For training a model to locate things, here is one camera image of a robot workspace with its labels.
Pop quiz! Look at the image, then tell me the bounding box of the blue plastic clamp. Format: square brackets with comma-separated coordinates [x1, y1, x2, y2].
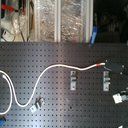
[90, 26, 98, 44]

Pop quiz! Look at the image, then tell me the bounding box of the grey metal cable clip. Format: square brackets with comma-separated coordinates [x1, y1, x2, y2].
[70, 71, 77, 91]
[30, 97, 45, 113]
[103, 71, 110, 91]

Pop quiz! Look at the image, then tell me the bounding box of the grey metal cable clip left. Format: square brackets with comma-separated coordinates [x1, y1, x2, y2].
[30, 97, 45, 113]

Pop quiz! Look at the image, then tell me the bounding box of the clear plastic window panel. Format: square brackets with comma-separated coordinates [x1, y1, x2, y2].
[34, 0, 94, 43]

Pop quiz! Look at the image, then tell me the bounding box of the white connector plug right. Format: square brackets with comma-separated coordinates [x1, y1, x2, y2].
[113, 88, 128, 104]

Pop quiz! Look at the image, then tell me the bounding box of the grey metal cable clip right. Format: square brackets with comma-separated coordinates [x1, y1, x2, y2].
[103, 71, 110, 91]

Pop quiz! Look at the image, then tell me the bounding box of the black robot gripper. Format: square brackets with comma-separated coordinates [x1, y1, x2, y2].
[105, 61, 124, 74]

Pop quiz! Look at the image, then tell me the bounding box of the white cable red tip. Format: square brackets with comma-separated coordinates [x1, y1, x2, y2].
[0, 62, 105, 115]

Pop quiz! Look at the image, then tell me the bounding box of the black perforated pegboard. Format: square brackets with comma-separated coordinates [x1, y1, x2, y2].
[0, 43, 128, 128]

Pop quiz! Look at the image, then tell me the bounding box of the blue object bottom left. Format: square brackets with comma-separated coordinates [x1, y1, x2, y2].
[0, 117, 6, 126]

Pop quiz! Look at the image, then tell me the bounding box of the grey metal cable clip centre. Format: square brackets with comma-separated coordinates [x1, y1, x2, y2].
[70, 71, 77, 91]

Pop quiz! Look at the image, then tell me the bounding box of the red handled tool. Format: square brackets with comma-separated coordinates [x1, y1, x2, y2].
[1, 4, 25, 15]

